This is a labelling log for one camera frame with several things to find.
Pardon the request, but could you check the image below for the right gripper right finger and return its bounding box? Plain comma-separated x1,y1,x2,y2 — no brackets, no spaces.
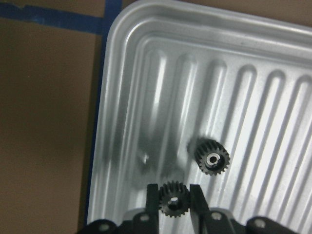
190,184,210,234

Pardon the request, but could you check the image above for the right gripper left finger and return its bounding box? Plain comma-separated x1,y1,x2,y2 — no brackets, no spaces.
145,184,159,234

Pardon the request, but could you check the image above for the black bearing gear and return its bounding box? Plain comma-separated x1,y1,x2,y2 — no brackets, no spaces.
159,181,191,218
195,138,230,176

